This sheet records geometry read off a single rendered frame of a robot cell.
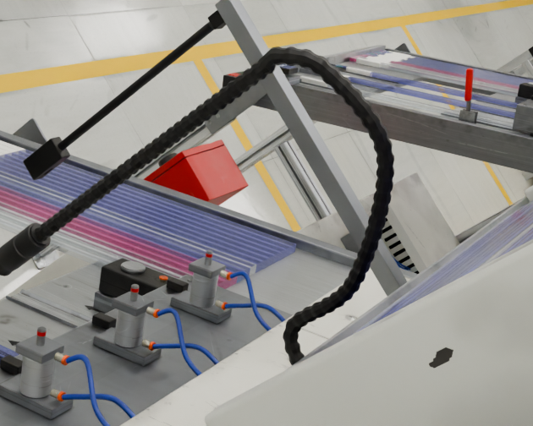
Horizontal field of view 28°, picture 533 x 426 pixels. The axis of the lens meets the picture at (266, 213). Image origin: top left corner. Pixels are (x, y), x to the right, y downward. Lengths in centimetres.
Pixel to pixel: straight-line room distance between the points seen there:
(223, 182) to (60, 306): 78
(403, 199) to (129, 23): 113
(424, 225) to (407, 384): 221
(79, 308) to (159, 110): 217
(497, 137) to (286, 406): 151
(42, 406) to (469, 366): 37
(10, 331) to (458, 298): 61
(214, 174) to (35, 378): 106
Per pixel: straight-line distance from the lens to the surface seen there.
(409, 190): 272
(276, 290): 117
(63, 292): 109
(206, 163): 178
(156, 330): 90
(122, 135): 301
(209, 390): 78
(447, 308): 47
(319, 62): 56
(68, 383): 81
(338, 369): 50
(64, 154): 101
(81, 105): 296
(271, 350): 85
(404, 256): 245
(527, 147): 198
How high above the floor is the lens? 174
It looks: 31 degrees down
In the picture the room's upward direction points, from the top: 57 degrees clockwise
